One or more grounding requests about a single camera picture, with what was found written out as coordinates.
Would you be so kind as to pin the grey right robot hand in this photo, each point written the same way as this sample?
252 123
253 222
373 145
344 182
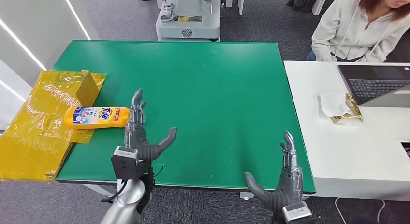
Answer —
286 190

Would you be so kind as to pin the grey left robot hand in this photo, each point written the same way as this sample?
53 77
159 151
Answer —
141 145

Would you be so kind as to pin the orange detergent bottle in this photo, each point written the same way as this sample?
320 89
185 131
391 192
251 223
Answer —
96 118

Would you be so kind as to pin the white table leg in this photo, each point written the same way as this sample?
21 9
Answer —
99 190

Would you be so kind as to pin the white desk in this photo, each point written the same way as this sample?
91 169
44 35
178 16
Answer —
346 152

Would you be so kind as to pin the white paper napkin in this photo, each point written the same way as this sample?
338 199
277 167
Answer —
331 104

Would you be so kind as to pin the gold foil snack packet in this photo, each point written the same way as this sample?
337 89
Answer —
354 112

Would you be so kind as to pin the yellow taped cardboard box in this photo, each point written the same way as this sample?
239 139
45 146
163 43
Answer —
35 145

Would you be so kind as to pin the grey machine base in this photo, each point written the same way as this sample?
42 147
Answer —
189 23

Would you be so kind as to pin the dark laptop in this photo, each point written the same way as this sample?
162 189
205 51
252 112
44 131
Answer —
374 84

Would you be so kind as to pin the person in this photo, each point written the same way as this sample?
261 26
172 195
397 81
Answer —
349 30

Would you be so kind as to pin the white furniture panel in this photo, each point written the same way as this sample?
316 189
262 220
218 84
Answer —
241 3

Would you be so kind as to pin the black shoes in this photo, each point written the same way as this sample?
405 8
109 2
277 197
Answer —
302 3

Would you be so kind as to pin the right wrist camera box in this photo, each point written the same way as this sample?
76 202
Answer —
298 214

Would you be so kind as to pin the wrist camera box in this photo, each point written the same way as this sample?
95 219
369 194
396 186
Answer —
123 166
298 214

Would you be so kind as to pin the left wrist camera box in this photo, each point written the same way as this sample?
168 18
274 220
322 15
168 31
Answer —
123 166

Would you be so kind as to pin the metal table bracket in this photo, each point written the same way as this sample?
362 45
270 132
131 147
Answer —
246 195

